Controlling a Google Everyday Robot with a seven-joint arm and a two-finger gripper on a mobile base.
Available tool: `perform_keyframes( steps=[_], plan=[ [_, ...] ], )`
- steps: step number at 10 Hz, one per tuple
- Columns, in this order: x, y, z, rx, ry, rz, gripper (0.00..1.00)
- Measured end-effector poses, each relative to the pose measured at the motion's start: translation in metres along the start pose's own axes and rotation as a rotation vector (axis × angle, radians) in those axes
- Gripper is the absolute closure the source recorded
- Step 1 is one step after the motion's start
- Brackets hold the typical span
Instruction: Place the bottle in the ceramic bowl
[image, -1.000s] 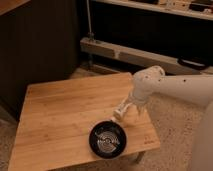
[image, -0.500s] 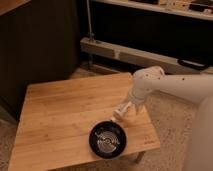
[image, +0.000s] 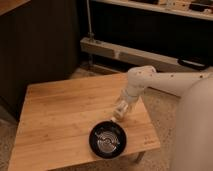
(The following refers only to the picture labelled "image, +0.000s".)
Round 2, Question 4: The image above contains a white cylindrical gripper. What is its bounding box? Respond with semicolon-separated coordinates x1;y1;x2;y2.
115;89;139;113

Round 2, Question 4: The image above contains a white plastic bottle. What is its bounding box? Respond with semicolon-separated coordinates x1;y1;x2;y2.
111;101;129;122

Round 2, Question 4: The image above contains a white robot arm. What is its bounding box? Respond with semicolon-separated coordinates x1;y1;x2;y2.
114;66;213;171

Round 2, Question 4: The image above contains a black ceramic bowl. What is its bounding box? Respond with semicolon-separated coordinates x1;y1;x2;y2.
88;121;127;159

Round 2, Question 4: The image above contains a grey metal beam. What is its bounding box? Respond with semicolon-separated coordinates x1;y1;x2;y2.
79;36;213;74

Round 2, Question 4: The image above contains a wooden table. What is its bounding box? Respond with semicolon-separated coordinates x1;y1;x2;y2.
7;73;161;171

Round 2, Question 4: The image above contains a vertical metal pole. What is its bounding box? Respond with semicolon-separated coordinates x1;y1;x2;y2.
86;0;94;41

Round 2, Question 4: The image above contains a black flat object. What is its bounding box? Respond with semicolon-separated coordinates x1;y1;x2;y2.
177;59;209;70

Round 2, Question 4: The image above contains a dark wooden cabinet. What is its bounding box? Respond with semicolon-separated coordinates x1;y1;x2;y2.
0;0;79;119

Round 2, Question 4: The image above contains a wall shelf with items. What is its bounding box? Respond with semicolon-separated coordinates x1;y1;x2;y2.
93;0;213;21

